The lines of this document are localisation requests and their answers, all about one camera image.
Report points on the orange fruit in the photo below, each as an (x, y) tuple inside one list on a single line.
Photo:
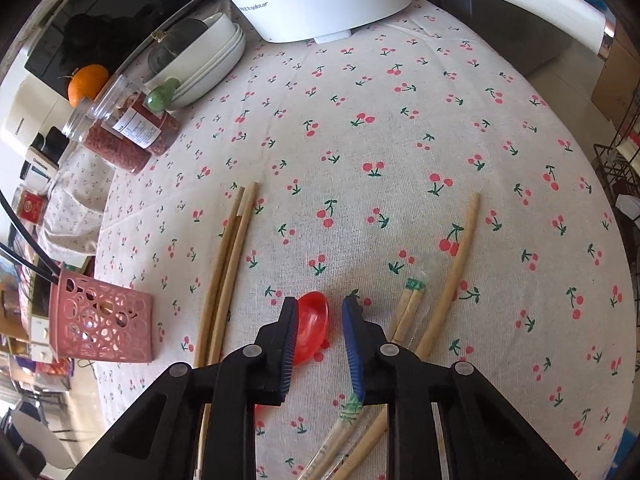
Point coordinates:
[(87, 85)]

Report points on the brown cardboard box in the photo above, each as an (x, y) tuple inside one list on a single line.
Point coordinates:
[(617, 75)]

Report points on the dark green squash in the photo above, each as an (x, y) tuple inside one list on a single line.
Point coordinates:
[(172, 47)]

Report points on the small white box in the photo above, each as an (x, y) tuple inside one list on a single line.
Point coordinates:
[(42, 170)]

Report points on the pink perforated utensil holder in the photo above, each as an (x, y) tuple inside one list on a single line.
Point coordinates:
[(105, 317)]

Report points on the green ceramic spoon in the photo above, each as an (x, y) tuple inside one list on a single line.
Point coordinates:
[(161, 96)]

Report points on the black microwave oven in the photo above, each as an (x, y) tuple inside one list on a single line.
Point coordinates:
[(100, 15)]

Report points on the clear jar of goji berries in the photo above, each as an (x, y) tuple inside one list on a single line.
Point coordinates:
[(112, 147), (145, 120)]

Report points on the long curved wooden chopstick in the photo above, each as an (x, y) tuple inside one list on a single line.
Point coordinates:
[(465, 240)]

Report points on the red tin box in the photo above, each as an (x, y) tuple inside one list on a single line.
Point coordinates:
[(31, 207)]

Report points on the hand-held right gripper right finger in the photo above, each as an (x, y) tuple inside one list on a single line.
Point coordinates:
[(352, 360)]

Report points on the red plastic spoon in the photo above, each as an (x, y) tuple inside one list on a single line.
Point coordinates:
[(312, 320)]

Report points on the white ceramic bowl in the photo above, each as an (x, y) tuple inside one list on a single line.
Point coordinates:
[(220, 87), (227, 67), (200, 57)]

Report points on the white air fryer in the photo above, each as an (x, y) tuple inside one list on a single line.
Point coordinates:
[(30, 110)]

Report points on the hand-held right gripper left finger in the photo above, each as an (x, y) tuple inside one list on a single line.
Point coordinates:
[(287, 375)]

